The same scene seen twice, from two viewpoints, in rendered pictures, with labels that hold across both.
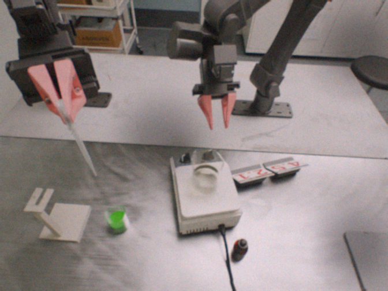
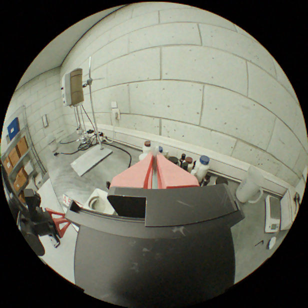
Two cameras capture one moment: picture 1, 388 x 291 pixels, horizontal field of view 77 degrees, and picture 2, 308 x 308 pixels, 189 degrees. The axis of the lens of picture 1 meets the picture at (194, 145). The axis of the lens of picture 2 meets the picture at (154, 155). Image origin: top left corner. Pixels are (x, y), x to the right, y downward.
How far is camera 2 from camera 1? 0.38 m
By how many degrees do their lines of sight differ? 90
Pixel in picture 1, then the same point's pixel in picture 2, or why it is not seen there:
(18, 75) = (214, 192)
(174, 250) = not seen: hidden behind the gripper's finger
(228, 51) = (26, 191)
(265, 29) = not seen: outside the picture
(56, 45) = (114, 257)
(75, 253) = not seen: hidden behind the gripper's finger
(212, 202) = (104, 196)
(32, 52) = (199, 241)
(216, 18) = (11, 205)
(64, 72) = (133, 170)
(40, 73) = (175, 172)
